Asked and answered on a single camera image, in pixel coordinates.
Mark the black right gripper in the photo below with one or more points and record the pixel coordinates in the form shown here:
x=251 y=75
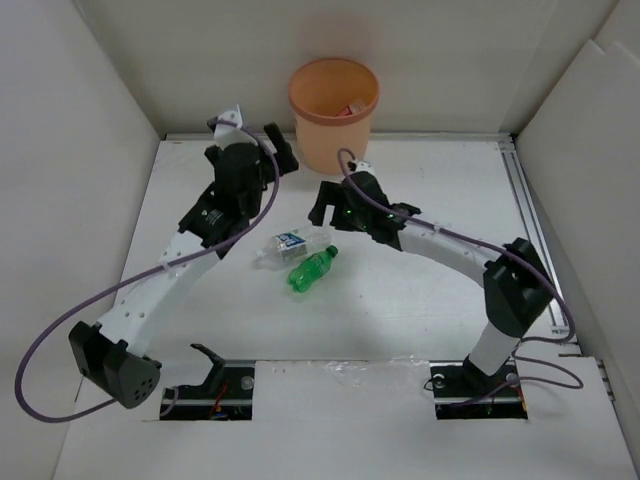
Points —
x=334 y=196

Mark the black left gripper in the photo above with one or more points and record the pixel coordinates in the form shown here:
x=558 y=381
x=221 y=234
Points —
x=285 y=159

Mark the red label clear bottle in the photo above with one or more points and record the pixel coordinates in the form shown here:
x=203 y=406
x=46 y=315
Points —
x=351 y=109

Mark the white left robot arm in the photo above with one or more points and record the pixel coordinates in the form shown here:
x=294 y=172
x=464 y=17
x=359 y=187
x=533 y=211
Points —
x=111 y=353

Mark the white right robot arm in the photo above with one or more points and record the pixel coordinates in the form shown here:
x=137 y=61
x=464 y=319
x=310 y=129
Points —
x=511 y=278

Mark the orange plastic bin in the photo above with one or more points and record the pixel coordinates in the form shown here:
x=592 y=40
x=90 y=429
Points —
x=317 y=91

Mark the blue white label bottle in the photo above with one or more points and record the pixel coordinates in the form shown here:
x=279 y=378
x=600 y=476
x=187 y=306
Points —
x=285 y=248

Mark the green plastic bottle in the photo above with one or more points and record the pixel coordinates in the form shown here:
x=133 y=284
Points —
x=312 y=269

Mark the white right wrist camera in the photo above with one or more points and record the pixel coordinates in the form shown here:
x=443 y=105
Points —
x=359 y=166

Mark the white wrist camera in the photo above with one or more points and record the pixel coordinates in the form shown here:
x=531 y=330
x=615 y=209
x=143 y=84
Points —
x=226 y=127
x=359 y=166

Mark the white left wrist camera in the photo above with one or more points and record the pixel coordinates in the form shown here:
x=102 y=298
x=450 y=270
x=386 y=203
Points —
x=226 y=127

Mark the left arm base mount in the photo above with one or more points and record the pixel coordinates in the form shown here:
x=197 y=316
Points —
x=226 y=393

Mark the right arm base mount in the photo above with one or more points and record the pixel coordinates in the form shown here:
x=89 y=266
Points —
x=462 y=392

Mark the aluminium frame rail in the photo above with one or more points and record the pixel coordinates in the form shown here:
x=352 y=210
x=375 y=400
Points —
x=563 y=320

